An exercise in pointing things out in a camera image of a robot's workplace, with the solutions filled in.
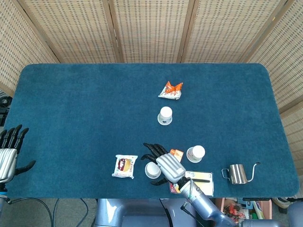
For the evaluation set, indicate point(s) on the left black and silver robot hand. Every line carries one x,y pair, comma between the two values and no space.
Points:
7,160

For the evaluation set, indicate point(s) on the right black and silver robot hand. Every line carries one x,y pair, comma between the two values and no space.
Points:
171,166

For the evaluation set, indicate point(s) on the white floral paper cup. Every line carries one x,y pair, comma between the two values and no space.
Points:
151,169
196,152
165,113

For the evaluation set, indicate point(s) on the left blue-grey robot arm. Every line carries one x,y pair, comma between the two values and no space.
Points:
2,191

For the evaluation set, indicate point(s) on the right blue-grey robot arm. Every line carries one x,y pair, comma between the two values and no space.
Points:
203,203

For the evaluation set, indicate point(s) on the orange plastic block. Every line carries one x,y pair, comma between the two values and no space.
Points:
178,154

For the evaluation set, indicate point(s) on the yellow razor blister pack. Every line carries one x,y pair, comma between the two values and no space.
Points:
206,189

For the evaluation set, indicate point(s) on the white pastry packet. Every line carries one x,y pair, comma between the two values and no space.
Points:
124,166

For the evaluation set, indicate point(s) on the black equipment pile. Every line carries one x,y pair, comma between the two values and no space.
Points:
3,108

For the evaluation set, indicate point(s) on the blue-grey robot torso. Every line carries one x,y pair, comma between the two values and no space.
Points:
142,212

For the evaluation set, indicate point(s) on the steel gooseneck kettle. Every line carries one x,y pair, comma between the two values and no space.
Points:
237,173

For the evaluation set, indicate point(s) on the orange and white snack wrapper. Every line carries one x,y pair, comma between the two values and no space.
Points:
171,91

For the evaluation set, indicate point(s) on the pink crate with clutter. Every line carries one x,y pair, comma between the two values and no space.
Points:
236,208

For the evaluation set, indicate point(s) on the blue plush table cover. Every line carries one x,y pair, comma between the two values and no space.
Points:
82,106

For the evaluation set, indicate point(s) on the woven wooden folding screen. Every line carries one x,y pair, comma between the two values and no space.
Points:
151,30

